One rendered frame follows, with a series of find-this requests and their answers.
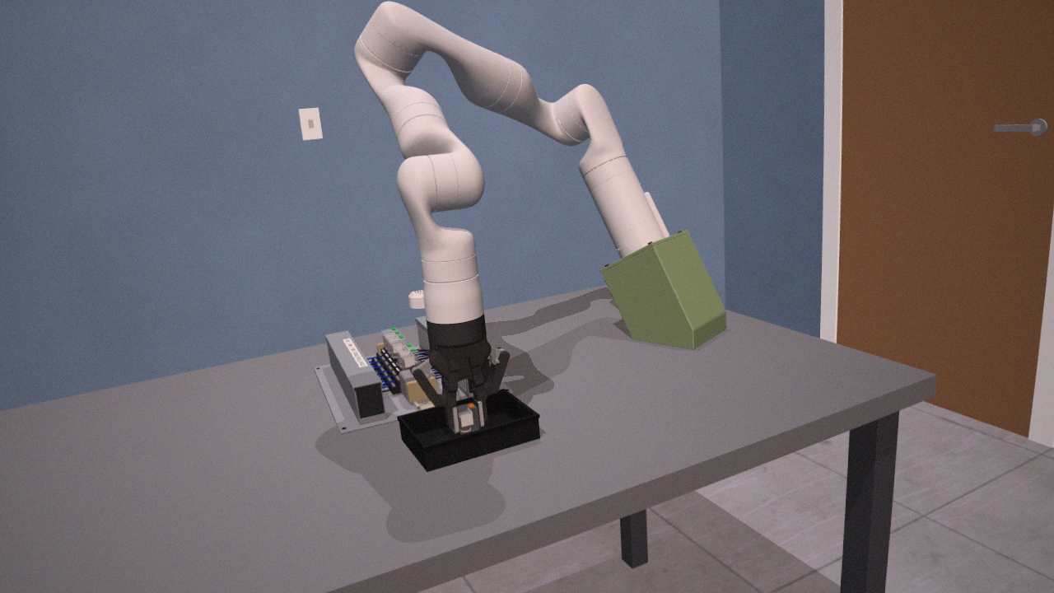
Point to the grey relay panel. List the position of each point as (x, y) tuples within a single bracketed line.
[(363, 405)]

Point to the black rectangular tray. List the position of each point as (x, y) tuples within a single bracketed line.
[(509, 423)]

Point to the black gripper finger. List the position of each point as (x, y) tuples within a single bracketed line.
[(449, 388), (499, 358)]

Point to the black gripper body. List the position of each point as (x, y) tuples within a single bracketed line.
[(444, 336)]

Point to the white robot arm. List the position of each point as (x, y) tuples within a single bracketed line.
[(387, 51)]

